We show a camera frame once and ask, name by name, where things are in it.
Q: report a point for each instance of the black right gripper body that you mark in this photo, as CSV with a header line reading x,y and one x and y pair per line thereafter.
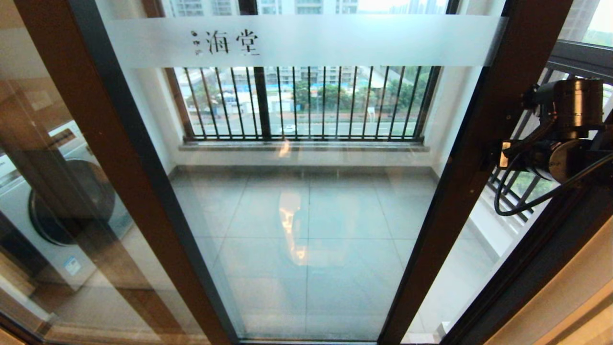
x,y
570,120

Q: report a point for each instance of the brown-framed sliding glass door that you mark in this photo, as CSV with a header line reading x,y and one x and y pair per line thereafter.
x,y
450,215

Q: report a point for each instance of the black short window railing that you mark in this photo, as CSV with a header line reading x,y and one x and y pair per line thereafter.
x,y
515,203

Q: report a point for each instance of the beige wooden door casing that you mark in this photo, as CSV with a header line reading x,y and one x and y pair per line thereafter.
x,y
574,297

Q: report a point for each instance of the black long window railing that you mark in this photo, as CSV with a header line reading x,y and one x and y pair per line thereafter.
x,y
306,138

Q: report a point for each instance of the long grey stone window sill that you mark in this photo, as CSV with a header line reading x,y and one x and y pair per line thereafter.
x,y
306,146

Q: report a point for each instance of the brown-framed fixed glass door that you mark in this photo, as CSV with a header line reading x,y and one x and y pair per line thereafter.
x,y
76,72

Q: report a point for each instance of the silver front-load washing machine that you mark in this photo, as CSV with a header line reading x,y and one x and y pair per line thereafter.
x,y
19,206

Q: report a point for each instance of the dark narrow window frame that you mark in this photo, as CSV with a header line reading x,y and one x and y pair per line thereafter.
x,y
584,55

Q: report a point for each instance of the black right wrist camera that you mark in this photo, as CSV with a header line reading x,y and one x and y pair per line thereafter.
x,y
505,159

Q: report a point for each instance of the dark door frame jamb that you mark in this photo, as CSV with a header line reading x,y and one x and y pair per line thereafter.
x,y
531,278

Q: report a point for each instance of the dark wide window frame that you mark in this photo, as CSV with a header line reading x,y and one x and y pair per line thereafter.
x,y
261,105

